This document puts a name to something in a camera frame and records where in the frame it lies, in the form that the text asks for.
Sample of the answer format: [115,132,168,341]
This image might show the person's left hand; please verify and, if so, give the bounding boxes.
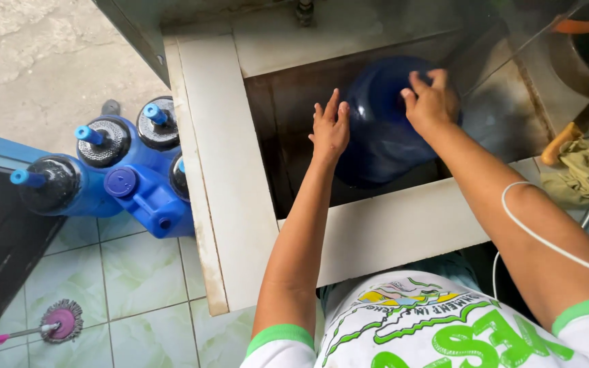
[309,88,350,165]

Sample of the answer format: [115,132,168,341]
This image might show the blue plastic jerry can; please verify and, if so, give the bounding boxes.
[103,164,196,239]

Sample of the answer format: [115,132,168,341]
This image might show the metal tap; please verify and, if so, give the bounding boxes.
[294,0,316,28]

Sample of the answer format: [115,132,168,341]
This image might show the white tiled sink basin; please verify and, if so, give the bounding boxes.
[164,20,547,317]

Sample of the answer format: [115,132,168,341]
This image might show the person's white green-print shirt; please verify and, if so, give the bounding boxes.
[240,270,589,368]

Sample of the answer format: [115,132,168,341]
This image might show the pink-handled spin mop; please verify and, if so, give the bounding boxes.
[0,299,85,350]

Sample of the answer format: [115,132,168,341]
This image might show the white cable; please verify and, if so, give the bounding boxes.
[492,181,589,300]

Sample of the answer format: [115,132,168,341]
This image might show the large metal pot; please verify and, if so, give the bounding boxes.
[547,0,589,101]

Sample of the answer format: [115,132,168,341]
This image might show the dark blue water gallon bottle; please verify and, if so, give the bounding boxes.
[334,55,463,189]

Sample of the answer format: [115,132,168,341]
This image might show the blue capped water gallon bottle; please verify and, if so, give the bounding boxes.
[168,152,192,203]
[136,96,181,154]
[10,155,122,218]
[74,115,139,170]

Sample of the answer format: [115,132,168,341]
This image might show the stainless steel side panel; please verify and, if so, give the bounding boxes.
[92,0,172,89]

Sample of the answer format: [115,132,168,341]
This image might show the yellow cloth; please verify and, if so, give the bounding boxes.
[539,138,589,206]

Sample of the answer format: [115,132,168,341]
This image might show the person's right hand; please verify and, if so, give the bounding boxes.
[401,69,462,142]

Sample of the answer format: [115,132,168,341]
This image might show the orange hose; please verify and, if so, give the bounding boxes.
[554,0,589,35]

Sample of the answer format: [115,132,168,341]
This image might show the blue-framed black panel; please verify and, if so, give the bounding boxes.
[0,128,68,334]

